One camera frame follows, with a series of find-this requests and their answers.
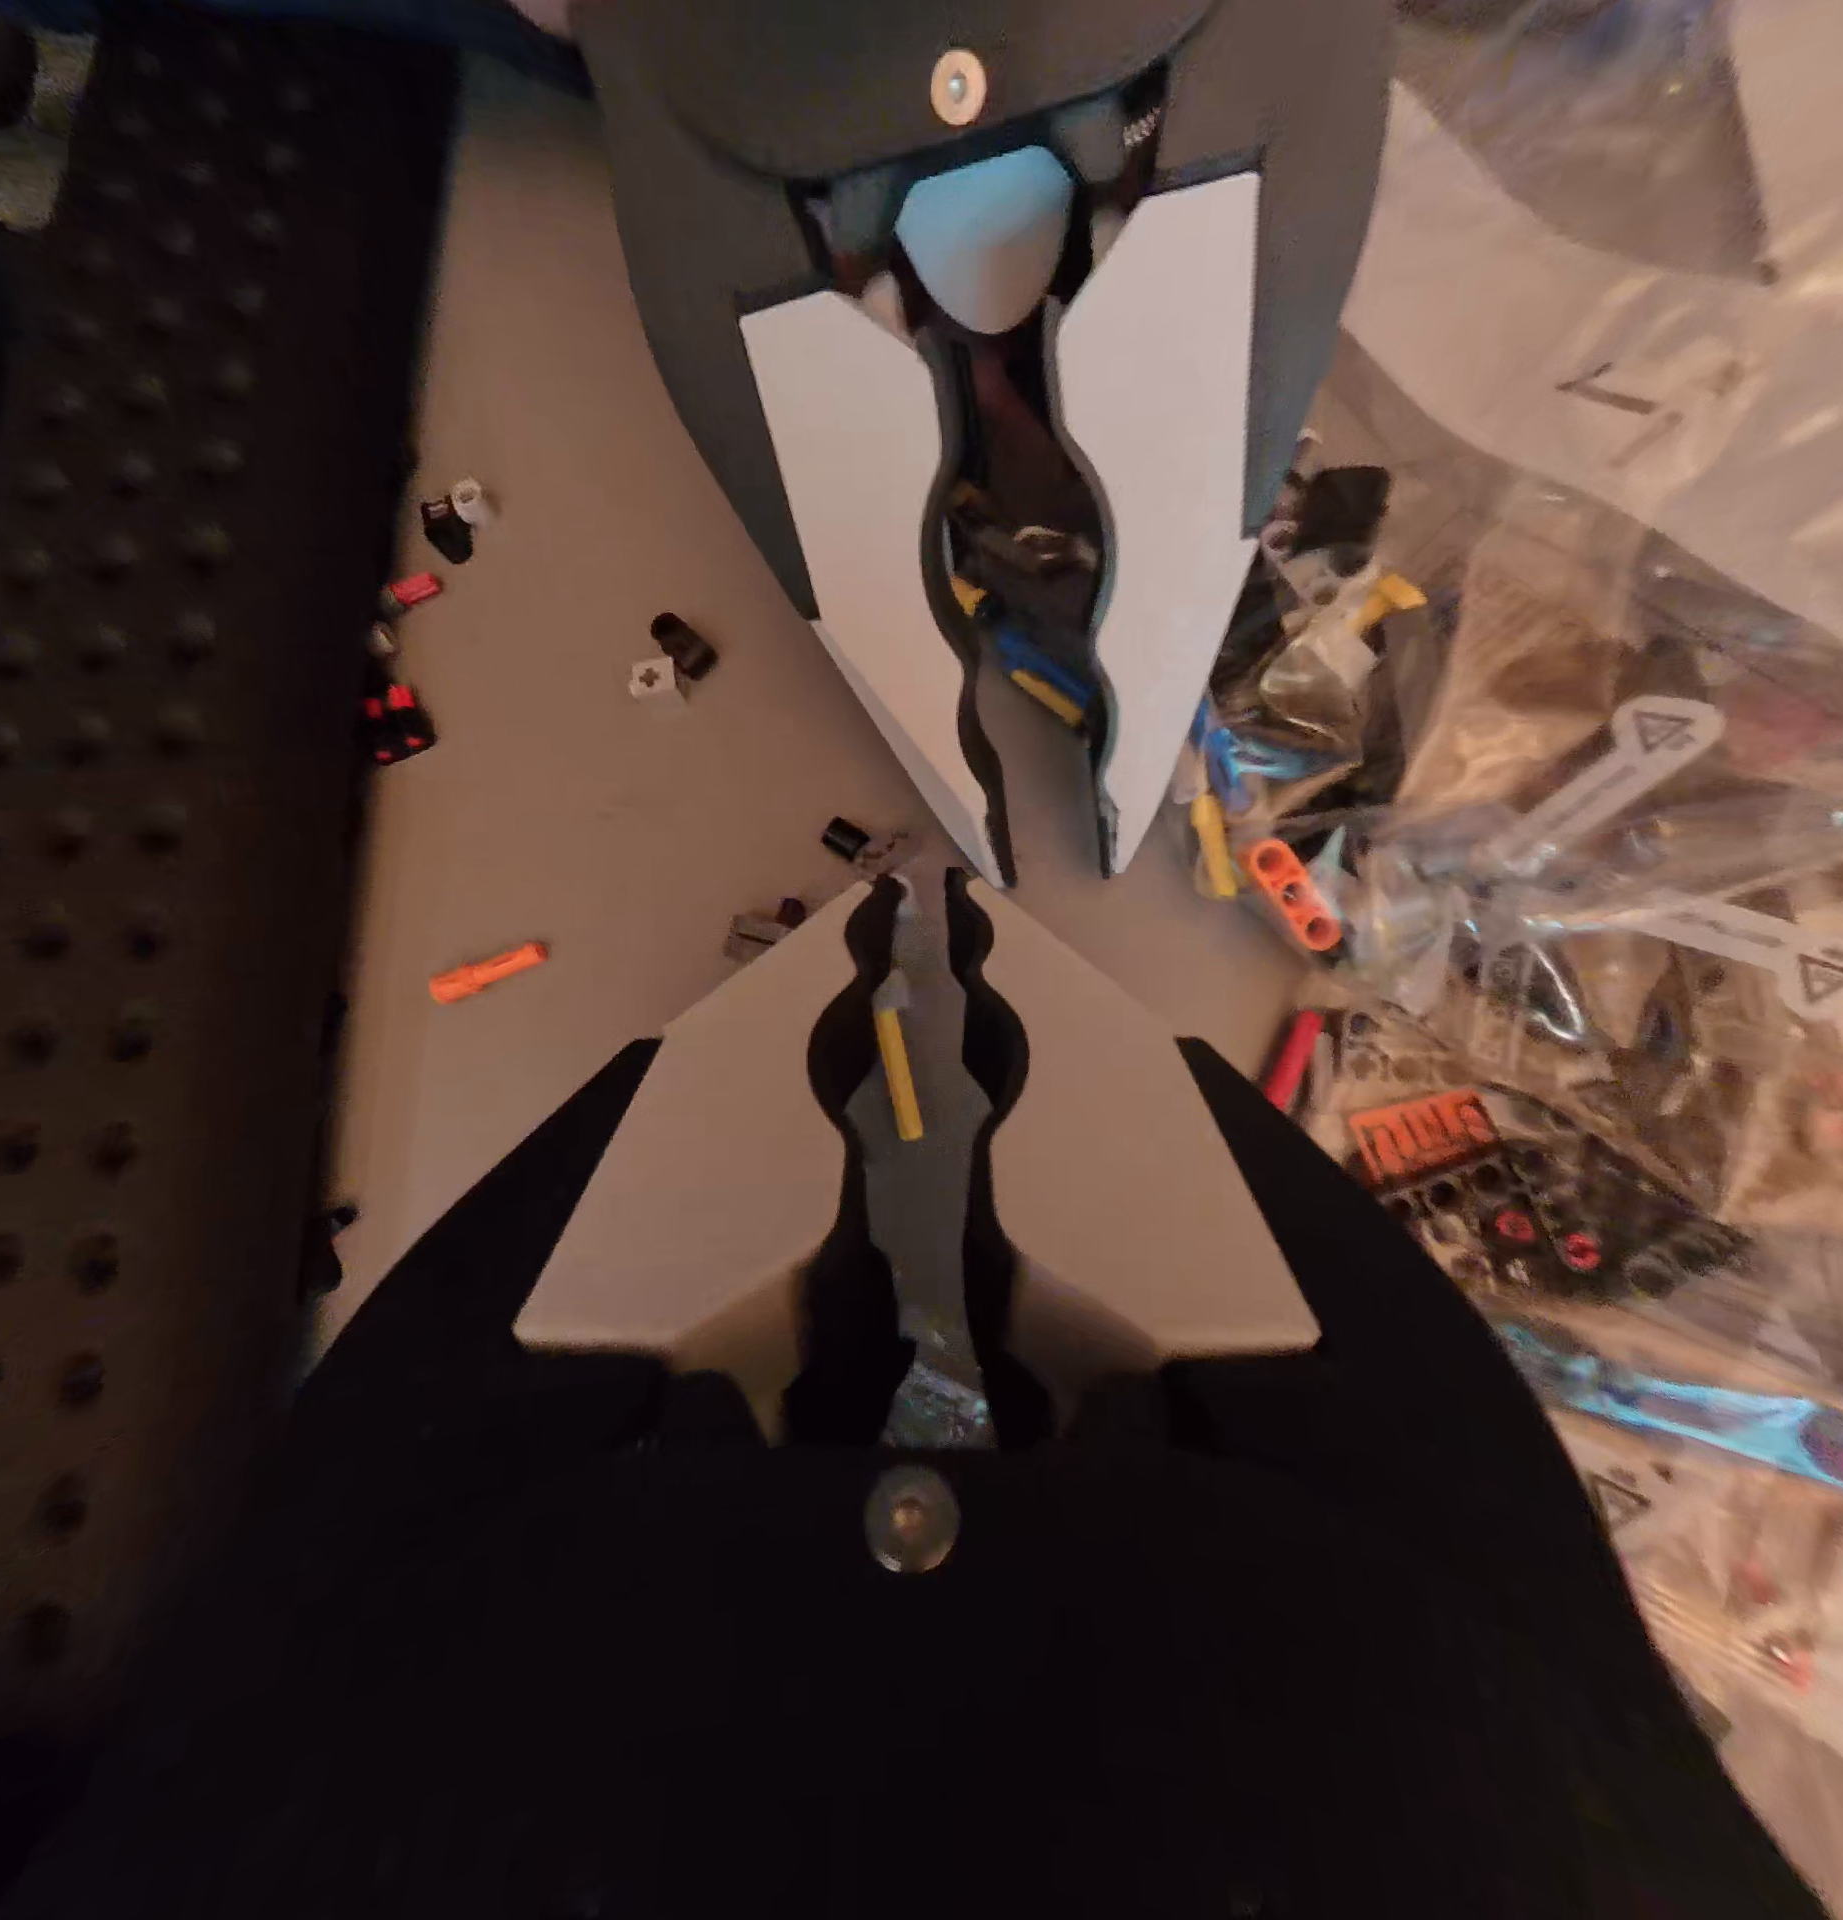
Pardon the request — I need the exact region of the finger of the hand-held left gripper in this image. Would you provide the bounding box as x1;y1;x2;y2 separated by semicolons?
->
1056;170;1265;883
738;289;1017;890

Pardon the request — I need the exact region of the black perforated pad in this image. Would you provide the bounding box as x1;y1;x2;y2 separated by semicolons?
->
0;29;461;1743

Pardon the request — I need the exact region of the orange lego beam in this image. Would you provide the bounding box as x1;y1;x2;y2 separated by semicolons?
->
1242;839;1344;956

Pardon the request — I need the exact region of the pile of clear lego bags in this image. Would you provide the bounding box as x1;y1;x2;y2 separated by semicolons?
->
1162;0;1843;1920

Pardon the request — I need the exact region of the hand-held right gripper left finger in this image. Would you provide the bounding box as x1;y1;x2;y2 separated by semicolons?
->
512;875;904;1445

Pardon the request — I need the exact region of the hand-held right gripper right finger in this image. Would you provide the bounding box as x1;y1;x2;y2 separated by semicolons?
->
942;867;1323;1445

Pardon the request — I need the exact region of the orange lego pin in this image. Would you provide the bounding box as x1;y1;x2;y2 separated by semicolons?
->
428;942;551;1006

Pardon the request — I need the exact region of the small grey lego assembly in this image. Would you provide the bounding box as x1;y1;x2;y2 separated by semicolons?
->
869;973;930;1145

